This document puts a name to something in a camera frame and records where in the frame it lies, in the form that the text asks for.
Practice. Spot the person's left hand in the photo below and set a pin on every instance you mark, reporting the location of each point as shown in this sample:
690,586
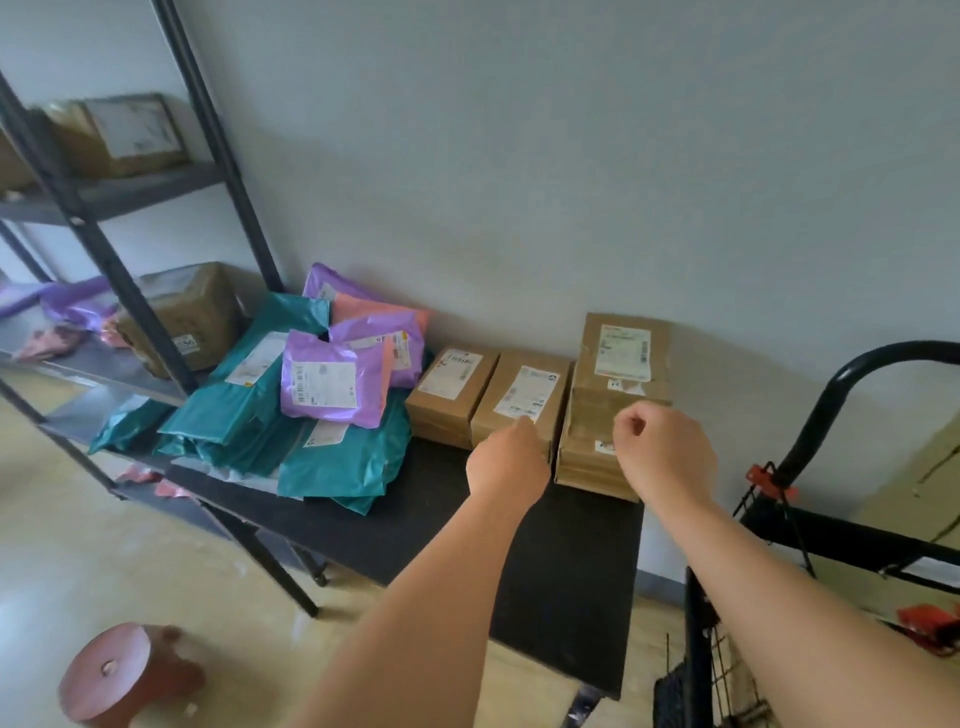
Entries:
510,469

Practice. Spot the person's right hand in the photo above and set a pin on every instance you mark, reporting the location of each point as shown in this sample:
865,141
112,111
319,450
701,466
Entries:
671,457

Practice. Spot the small brown cardboard box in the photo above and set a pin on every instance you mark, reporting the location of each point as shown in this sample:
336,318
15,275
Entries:
487,427

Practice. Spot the purple mailer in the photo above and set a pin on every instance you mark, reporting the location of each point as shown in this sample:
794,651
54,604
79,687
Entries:
375,390
326,281
360,330

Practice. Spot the teal package long label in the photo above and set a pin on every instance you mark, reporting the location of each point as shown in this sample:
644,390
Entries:
292,315

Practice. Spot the plain teal package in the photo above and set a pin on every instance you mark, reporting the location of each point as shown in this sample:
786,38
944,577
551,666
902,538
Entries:
225,450

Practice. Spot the bulky taped cardboard box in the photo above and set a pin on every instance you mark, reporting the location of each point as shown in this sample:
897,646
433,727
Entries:
202,307

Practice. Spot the pale cardboard box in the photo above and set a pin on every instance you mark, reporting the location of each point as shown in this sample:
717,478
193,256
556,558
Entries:
127,135

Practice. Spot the person's left forearm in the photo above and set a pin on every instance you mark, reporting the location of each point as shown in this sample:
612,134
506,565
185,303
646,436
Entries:
420,630

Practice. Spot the person's right forearm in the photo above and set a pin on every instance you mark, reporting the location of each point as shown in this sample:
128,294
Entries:
810,637

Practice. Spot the black low metal table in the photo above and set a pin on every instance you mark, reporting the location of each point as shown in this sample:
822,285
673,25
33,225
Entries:
450,517

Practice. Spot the beige cabinet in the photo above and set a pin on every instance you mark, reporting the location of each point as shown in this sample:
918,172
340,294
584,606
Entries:
922,487

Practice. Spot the red-brown plastic stool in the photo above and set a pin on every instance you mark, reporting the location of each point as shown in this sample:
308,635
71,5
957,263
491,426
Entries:
112,675

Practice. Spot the black metal shelf rack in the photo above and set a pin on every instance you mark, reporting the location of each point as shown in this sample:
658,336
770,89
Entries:
150,191

